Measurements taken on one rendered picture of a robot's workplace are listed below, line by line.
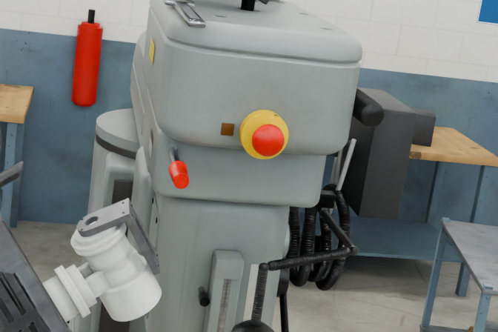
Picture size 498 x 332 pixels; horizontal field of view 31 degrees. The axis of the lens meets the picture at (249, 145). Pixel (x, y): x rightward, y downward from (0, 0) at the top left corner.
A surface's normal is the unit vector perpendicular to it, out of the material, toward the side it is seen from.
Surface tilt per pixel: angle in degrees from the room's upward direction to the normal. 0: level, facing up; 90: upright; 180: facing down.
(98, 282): 90
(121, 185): 90
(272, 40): 63
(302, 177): 90
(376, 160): 90
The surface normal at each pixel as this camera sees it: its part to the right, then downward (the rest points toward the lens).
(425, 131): -0.15, 0.22
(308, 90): 0.16, 0.26
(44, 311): 0.14, -0.13
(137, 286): 0.59, 0.18
